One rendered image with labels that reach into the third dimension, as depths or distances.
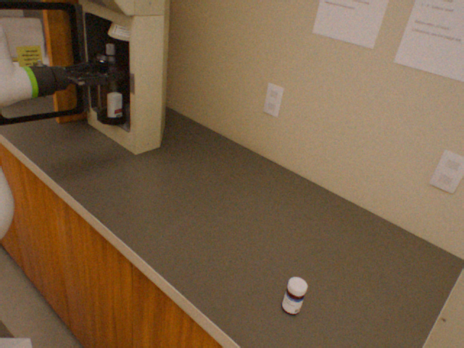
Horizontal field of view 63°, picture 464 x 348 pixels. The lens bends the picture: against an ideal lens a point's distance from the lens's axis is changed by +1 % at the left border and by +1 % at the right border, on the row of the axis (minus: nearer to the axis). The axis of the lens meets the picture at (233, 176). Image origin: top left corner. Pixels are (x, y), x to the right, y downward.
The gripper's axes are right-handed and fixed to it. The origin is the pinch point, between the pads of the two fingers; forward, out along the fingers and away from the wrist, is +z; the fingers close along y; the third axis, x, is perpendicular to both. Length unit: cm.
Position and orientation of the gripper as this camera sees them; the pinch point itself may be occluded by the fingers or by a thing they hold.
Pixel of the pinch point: (110, 71)
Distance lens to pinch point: 141.0
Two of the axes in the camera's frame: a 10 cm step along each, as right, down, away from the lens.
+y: -7.2, -4.4, 5.3
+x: -1.2, 8.4, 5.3
